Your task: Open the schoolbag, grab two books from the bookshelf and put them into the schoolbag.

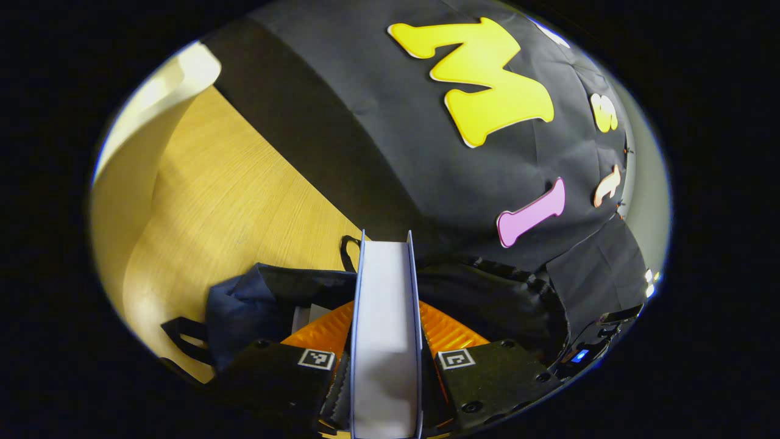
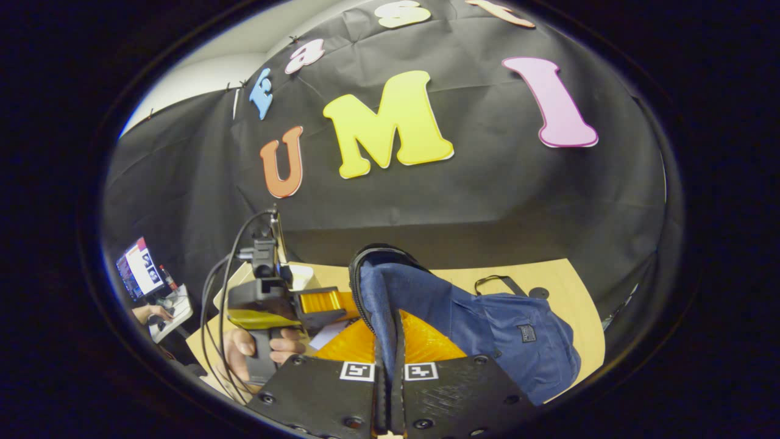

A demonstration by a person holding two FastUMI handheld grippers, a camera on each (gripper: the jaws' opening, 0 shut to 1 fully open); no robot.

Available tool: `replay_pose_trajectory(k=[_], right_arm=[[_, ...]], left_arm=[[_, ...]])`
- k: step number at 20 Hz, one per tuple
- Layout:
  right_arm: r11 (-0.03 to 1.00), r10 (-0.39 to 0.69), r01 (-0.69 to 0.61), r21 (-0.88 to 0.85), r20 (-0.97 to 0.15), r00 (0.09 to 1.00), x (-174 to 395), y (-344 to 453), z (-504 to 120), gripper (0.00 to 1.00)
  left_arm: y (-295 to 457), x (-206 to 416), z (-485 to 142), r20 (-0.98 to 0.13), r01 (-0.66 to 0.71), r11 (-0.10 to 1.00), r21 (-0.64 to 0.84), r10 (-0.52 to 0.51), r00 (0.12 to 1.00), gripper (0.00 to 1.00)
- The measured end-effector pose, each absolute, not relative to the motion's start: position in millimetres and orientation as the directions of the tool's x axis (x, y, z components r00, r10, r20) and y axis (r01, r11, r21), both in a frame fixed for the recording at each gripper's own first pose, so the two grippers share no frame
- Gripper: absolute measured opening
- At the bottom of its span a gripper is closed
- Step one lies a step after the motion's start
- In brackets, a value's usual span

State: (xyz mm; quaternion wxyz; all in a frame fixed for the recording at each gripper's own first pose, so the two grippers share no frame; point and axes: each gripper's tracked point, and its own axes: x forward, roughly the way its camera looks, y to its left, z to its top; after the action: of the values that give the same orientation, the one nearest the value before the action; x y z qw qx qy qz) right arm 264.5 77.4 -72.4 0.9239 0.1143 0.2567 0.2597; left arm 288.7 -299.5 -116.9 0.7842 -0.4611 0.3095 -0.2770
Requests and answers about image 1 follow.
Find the cream white bookshelf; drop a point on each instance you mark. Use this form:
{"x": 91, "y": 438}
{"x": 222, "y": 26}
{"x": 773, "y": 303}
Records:
{"x": 140, "y": 134}

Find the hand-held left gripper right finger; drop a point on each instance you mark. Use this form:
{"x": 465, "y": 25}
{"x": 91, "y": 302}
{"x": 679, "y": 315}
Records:
{"x": 487, "y": 384}

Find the blue schoolbag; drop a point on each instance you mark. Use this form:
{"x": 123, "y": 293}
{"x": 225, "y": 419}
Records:
{"x": 244, "y": 299}

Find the lavender cover book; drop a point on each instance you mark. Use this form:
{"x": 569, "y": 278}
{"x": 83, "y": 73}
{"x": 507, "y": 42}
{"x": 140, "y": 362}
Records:
{"x": 384, "y": 317}

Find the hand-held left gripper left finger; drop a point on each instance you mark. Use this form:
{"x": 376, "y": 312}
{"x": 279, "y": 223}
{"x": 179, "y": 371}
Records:
{"x": 274, "y": 378}

